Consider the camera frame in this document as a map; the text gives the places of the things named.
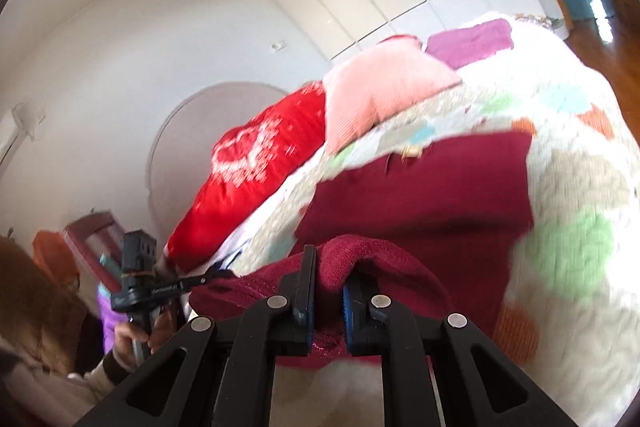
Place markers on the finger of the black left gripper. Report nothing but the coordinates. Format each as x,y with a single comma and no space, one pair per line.
186,284

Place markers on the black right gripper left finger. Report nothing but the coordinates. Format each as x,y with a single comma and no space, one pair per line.
219,373

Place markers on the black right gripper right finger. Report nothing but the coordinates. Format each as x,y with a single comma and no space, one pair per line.
439,372

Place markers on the dark red sweater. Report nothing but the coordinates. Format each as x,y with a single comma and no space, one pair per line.
436,231

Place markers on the person's left hand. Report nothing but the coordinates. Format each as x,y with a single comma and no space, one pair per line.
126,334

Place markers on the dark red wooden chair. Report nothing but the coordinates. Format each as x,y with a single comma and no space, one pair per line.
96,242

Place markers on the patchwork heart quilt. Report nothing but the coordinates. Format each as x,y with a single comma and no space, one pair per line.
572,302

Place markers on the red floral comforter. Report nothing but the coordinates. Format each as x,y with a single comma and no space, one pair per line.
250,162

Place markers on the white round headboard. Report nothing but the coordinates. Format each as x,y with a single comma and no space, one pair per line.
179,159

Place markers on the purple blanket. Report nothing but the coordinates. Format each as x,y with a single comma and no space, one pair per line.
460,47

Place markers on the pink corduroy pillow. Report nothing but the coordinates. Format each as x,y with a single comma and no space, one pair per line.
378,84

